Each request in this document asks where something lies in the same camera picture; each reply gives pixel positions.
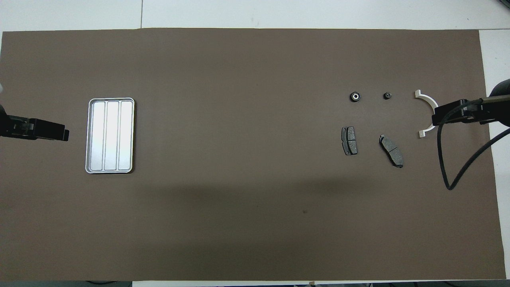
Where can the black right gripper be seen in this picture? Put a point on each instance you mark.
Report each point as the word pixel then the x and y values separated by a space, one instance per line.
pixel 476 112

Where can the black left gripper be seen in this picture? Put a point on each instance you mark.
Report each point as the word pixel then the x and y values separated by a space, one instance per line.
pixel 22 127

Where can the large black bearing gear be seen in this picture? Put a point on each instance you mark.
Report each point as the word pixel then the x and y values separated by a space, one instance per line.
pixel 355 96

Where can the silver metal tray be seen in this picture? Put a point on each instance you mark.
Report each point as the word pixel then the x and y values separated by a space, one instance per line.
pixel 111 131

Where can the long grey brake pad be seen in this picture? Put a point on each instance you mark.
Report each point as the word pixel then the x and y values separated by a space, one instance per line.
pixel 391 150

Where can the short grey brake pad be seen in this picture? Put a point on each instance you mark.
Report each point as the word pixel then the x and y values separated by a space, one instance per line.
pixel 349 140

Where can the brown table mat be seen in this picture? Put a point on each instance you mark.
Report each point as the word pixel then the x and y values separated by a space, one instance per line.
pixel 239 59

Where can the white curved plastic bracket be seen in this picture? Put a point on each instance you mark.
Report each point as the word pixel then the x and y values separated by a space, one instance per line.
pixel 427 98

